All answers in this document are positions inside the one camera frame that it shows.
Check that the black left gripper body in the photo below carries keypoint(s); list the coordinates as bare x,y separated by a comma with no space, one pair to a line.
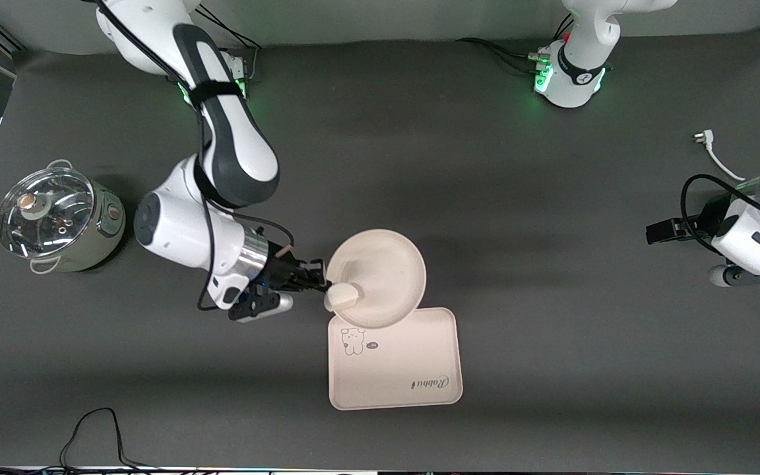
695,226

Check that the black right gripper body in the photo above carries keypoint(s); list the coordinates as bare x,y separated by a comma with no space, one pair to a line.
280,270

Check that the white bun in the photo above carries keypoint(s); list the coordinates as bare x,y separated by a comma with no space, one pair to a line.
342,297

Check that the round beige plate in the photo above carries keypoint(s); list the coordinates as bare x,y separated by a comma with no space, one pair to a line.
386,270

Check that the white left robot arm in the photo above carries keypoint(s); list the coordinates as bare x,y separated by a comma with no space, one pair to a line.
756,237

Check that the beige rectangular tray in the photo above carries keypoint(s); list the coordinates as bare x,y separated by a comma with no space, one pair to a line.
394,369

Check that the steel pot with glass lid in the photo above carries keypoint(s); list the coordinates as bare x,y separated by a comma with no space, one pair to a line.
43,211

